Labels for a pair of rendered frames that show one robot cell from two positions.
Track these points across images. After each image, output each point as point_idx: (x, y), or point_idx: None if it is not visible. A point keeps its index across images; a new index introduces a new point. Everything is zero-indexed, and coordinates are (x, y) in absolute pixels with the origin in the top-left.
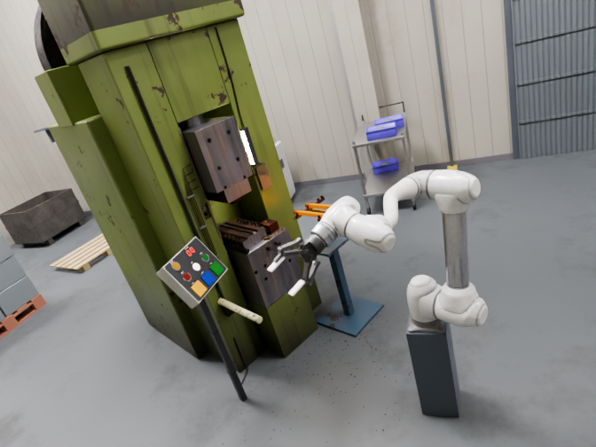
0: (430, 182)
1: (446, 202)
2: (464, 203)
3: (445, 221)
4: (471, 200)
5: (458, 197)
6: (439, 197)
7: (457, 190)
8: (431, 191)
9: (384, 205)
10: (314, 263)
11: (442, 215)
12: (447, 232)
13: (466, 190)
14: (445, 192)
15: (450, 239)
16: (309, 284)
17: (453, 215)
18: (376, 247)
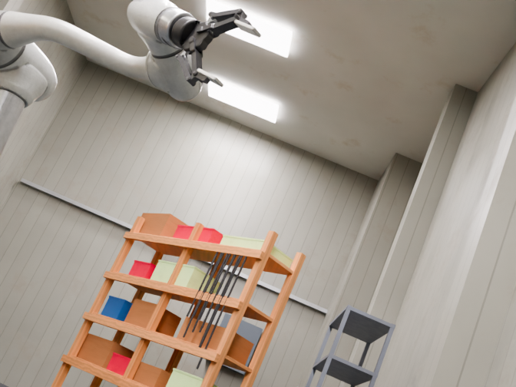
0: (29, 44)
1: (36, 83)
2: (38, 97)
3: (12, 106)
4: (44, 99)
5: (49, 86)
6: (33, 71)
7: (53, 77)
8: (27, 56)
9: (96, 38)
10: (187, 59)
11: (5, 95)
12: (6, 123)
13: (56, 83)
14: (43, 69)
15: (5, 134)
16: (196, 83)
17: (24, 105)
18: (199, 90)
